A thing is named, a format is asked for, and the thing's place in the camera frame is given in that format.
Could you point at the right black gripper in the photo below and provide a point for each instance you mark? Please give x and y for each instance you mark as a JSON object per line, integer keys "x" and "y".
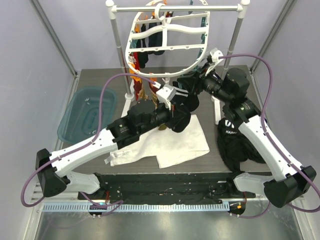
{"x": 198, "y": 79}

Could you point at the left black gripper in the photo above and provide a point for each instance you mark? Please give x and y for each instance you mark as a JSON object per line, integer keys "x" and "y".
{"x": 171, "y": 114}

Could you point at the beige striped sock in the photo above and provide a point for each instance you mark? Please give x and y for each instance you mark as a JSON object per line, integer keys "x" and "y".
{"x": 142, "y": 93}
{"x": 154, "y": 90}

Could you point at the black white-striped sock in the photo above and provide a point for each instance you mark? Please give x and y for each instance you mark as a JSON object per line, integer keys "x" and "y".
{"x": 185, "y": 101}

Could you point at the red santa sock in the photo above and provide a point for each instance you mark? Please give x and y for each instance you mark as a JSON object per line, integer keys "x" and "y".
{"x": 135, "y": 64}

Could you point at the white round clip hanger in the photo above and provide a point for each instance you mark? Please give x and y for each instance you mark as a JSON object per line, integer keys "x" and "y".
{"x": 141, "y": 29}

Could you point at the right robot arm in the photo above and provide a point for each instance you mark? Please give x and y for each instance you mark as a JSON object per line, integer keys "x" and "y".
{"x": 289, "y": 179}

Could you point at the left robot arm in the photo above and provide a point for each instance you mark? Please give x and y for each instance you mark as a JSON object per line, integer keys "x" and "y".
{"x": 55, "y": 170}

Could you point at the white towel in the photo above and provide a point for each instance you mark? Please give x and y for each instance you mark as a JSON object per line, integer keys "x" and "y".
{"x": 169, "y": 148}

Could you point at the black printed t-shirt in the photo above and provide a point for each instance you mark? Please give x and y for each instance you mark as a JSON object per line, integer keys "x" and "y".
{"x": 235, "y": 148}

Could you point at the white metal drying rack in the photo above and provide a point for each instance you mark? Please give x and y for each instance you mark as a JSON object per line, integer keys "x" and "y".
{"x": 113, "y": 9}

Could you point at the teal plastic basin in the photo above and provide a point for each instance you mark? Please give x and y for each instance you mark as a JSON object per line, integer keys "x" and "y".
{"x": 81, "y": 118}

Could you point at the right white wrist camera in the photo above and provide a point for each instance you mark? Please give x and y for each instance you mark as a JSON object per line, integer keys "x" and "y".
{"x": 213, "y": 60}

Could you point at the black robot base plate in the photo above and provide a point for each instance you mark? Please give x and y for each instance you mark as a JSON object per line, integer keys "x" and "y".
{"x": 167, "y": 188}

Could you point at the white slotted cable duct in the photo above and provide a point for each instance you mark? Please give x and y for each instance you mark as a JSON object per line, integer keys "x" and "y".
{"x": 124, "y": 208}

